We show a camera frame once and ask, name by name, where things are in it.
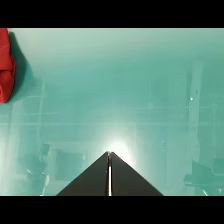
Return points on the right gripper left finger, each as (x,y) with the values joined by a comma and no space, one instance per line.
(95,180)

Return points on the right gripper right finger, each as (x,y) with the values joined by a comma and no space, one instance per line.
(128,180)

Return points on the red shirt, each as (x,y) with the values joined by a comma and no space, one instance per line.
(5,66)

